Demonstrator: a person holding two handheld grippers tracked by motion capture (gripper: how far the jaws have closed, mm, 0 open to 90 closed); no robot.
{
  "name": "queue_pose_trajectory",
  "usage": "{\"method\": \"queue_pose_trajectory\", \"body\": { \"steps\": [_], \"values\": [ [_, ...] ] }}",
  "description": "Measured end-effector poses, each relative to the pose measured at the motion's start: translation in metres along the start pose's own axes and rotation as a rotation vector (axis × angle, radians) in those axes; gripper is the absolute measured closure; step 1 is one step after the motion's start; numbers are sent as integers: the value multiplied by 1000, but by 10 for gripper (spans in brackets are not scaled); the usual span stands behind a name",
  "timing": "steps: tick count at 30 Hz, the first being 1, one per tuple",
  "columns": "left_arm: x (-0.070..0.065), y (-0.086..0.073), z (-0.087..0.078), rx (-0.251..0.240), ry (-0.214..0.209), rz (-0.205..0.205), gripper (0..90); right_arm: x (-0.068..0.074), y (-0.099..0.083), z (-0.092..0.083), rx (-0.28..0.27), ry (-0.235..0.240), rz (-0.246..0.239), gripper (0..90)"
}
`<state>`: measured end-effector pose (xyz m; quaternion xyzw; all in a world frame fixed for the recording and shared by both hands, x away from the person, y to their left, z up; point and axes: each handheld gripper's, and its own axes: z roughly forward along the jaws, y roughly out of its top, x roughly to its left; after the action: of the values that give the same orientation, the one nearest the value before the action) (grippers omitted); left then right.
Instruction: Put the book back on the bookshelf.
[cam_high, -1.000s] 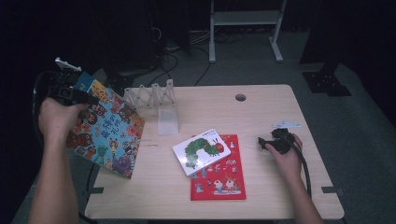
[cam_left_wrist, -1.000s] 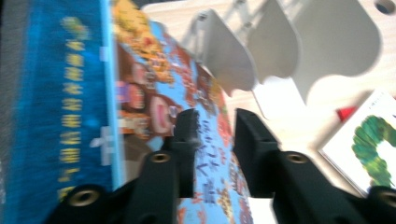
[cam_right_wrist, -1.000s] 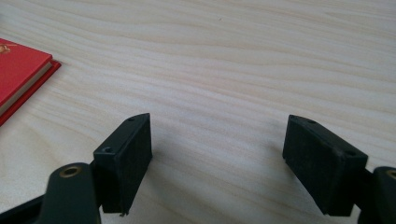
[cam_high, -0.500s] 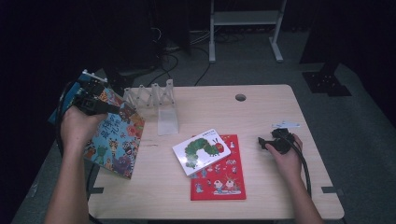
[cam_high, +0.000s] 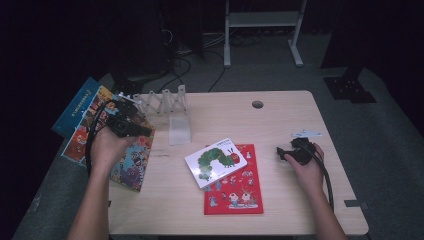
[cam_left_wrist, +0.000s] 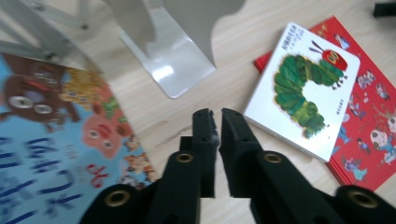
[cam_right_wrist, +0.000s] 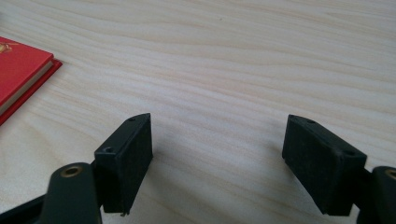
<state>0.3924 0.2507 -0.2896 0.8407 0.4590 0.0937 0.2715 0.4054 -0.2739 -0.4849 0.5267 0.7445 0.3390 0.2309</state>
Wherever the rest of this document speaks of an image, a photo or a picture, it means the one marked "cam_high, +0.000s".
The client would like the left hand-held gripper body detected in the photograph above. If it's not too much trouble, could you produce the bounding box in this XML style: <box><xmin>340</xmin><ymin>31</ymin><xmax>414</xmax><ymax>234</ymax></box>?
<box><xmin>107</xmin><ymin>92</ymin><xmax>144</xmax><ymax>138</ymax></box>

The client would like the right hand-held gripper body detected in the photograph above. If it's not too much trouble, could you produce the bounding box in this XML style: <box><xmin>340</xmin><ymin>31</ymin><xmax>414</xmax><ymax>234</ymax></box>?
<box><xmin>289</xmin><ymin>129</ymin><xmax>323</xmax><ymax>166</ymax></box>

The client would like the colourful animal picture book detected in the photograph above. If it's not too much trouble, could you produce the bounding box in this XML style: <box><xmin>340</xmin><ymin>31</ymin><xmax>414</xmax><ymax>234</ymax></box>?
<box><xmin>60</xmin><ymin>84</ymin><xmax>156</xmax><ymax>193</ymax></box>

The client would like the clear folding book rack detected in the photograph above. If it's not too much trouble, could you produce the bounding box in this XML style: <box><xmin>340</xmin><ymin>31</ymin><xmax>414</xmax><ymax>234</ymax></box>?
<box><xmin>133</xmin><ymin>84</ymin><xmax>193</xmax><ymax>146</ymax></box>

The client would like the dark blue book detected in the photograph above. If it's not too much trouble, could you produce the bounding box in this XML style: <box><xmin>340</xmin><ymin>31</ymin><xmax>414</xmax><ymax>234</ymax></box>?
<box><xmin>51</xmin><ymin>77</ymin><xmax>101</xmax><ymax>139</ymax></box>

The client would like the red picture book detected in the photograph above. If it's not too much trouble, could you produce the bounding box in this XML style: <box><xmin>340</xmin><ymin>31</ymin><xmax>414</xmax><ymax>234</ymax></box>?
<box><xmin>203</xmin><ymin>143</ymin><xmax>264</xmax><ymax>216</ymax></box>

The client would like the white caterpillar picture book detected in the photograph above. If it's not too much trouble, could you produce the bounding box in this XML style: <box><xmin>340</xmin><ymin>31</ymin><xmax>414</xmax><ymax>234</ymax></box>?
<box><xmin>184</xmin><ymin>137</ymin><xmax>249</xmax><ymax>190</ymax></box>

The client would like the person's right hand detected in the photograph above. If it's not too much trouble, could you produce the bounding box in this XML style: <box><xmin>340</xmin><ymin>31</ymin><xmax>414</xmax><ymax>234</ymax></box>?
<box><xmin>284</xmin><ymin>143</ymin><xmax>326</xmax><ymax>198</ymax></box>

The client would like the person's left hand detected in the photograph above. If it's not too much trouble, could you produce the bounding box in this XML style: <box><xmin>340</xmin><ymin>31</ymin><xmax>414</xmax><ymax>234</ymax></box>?
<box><xmin>90</xmin><ymin>128</ymin><xmax>136</xmax><ymax>176</ymax></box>

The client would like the dark equipment stand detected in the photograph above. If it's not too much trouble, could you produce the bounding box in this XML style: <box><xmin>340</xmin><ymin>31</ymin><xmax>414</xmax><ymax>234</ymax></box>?
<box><xmin>111</xmin><ymin>49</ymin><xmax>176</xmax><ymax>98</ymax></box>

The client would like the dark stand base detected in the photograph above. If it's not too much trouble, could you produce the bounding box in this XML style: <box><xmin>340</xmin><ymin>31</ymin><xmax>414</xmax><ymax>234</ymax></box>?
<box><xmin>323</xmin><ymin>64</ymin><xmax>378</xmax><ymax>104</ymax></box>

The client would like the white metal stand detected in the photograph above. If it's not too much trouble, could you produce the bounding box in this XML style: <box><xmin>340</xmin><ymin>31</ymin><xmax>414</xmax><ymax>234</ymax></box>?
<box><xmin>223</xmin><ymin>0</ymin><xmax>308</xmax><ymax>69</ymax></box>

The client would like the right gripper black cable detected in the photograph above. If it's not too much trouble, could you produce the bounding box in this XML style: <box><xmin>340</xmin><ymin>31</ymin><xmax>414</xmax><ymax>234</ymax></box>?
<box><xmin>301</xmin><ymin>141</ymin><xmax>335</xmax><ymax>213</ymax></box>

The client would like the black floor cable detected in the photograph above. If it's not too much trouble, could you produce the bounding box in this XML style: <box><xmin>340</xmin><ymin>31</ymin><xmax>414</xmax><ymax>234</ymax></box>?
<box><xmin>208</xmin><ymin>49</ymin><xmax>228</xmax><ymax>93</ymax></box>
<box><xmin>156</xmin><ymin>56</ymin><xmax>193</xmax><ymax>94</ymax></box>

